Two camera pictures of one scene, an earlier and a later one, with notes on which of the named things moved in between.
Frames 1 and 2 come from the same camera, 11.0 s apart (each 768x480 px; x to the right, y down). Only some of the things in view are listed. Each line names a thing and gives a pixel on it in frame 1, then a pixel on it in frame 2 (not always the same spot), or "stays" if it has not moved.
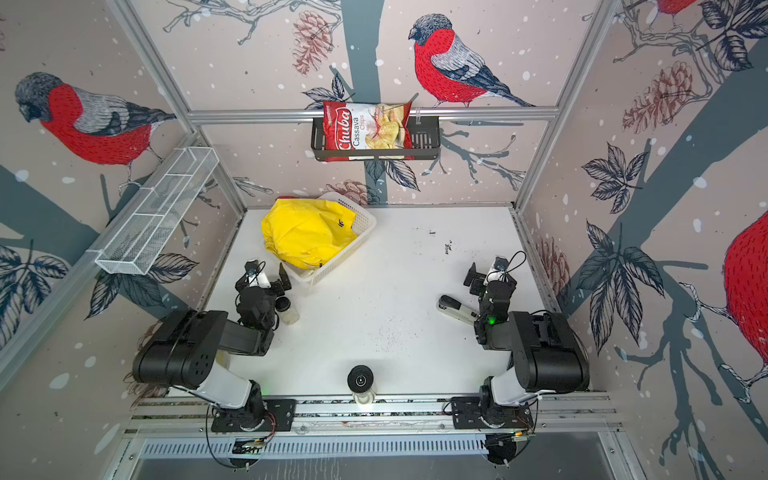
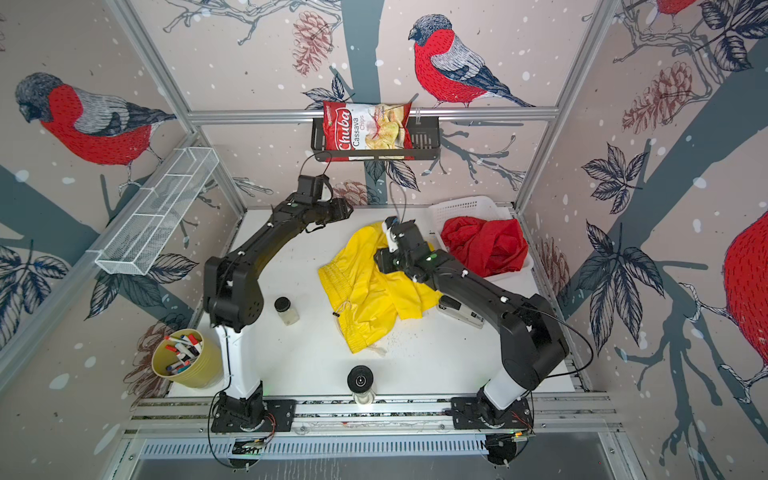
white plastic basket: [364, 223] to [481, 208]
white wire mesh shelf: [141, 230] stays
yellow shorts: [306, 232] to [363, 298]
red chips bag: [366, 126] stays
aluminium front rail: [179, 415] stays
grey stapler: [457, 310] stays
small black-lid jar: [288, 315] stays
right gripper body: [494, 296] to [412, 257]
